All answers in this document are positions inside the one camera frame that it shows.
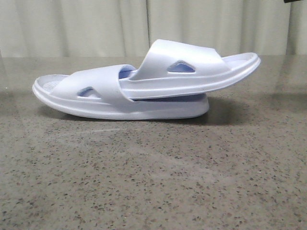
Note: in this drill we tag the light blue slipper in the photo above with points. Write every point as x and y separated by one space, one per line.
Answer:
97 93
175 69

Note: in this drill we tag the white curtain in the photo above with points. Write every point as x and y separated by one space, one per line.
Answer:
126 28

